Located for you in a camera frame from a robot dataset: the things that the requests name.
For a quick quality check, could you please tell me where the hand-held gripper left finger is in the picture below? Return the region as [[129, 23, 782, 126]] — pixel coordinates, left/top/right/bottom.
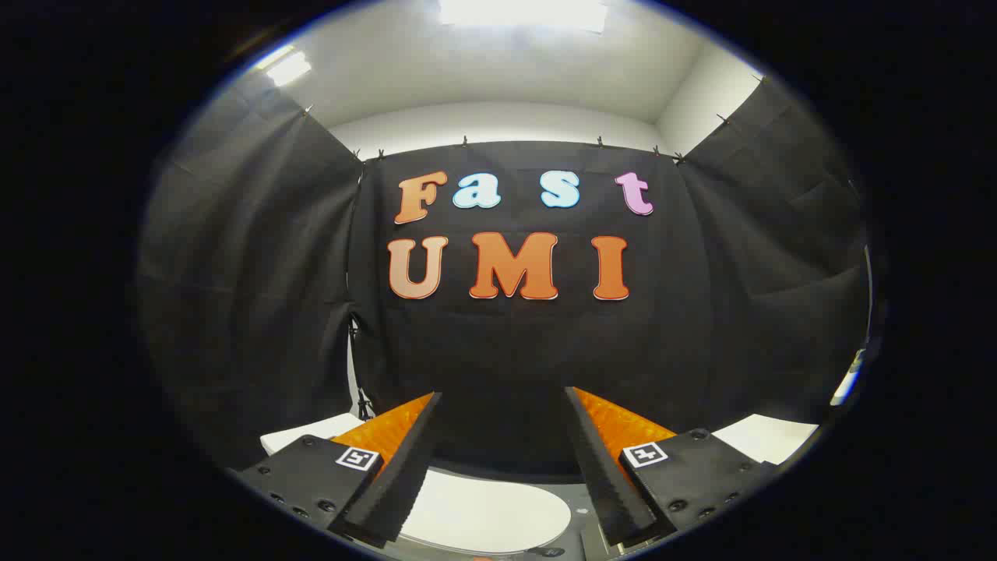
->
[[226, 392, 443, 548]]

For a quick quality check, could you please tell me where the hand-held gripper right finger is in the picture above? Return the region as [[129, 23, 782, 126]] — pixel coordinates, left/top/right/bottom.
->
[[565, 386, 780, 548]]

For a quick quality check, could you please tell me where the white toilet lid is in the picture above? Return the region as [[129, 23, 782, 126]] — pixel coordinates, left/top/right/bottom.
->
[[396, 467, 573, 556]]

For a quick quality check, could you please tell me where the white toilet tank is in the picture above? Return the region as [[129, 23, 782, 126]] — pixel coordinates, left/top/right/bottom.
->
[[260, 413, 365, 457]]

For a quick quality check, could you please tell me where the black backdrop stand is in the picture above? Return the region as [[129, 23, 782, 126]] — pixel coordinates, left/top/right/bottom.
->
[[347, 312, 376, 422]]

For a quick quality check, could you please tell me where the black backdrop cloth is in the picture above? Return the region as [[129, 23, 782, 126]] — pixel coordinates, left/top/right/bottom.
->
[[136, 70, 872, 478]]

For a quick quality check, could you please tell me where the ceiling light panel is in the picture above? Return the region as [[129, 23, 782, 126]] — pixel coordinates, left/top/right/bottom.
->
[[263, 48, 314, 88]]

